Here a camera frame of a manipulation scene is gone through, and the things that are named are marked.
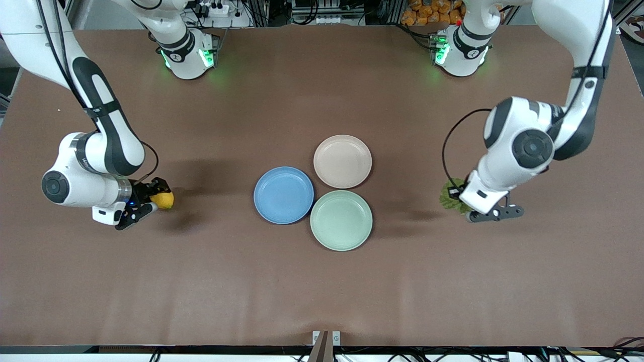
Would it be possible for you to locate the white electronics box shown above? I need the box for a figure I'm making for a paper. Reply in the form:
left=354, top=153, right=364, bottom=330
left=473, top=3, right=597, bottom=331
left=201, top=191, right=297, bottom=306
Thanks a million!
left=291, top=0, right=364, bottom=26

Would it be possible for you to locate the white power strip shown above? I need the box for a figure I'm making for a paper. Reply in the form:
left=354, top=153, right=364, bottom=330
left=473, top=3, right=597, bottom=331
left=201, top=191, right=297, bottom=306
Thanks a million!
left=194, top=0, right=237, bottom=19

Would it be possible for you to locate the blue plate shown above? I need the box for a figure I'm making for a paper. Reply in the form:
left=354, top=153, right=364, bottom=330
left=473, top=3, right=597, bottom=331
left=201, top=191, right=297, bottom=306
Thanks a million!
left=253, top=166, right=314, bottom=225

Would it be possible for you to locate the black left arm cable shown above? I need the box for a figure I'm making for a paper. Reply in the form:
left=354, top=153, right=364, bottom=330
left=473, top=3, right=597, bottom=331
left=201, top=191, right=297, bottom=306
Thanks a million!
left=442, top=0, right=612, bottom=198

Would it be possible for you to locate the aluminium frame profile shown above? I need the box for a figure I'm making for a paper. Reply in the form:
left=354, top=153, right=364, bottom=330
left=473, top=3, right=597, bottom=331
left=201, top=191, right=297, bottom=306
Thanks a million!
left=611, top=0, right=644, bottom=31

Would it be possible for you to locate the green lettuce leaf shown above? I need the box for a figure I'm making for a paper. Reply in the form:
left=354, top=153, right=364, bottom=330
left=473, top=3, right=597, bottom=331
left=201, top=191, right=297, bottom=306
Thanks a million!
left=440, top=178, right=471, bottom=215

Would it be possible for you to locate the grey metal table bracket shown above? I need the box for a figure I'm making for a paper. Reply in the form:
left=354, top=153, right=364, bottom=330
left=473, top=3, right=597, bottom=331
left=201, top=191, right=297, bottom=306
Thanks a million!
left=308, top=330, right=341, bottom=362

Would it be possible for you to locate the bag of orange items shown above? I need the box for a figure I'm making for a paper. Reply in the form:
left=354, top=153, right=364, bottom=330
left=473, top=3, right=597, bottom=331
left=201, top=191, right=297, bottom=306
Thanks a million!
left=401, top=0, right=466, bottom=27

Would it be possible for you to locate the beige plate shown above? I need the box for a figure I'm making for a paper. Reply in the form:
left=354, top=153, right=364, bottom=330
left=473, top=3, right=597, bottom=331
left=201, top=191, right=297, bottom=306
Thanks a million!
left=313, top=134, right=373, bottom=190

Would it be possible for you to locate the yellow lemon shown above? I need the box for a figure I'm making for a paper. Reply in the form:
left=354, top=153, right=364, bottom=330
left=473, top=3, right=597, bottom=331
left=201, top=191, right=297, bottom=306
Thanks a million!
left=151, top=190, right=175, bottom=210

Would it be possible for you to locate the light green plate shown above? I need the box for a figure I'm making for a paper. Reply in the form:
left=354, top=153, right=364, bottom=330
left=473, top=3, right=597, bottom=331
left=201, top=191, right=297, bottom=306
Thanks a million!
left=309, top=190, right=373, bottom=252

